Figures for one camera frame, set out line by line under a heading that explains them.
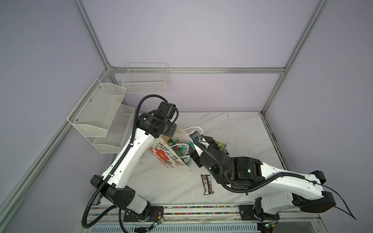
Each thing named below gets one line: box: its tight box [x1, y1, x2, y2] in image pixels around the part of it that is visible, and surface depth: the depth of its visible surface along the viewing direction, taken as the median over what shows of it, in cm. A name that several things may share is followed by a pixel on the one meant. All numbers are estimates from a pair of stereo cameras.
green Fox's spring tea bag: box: [215, 141, 227, 150], surface depth 100 cm
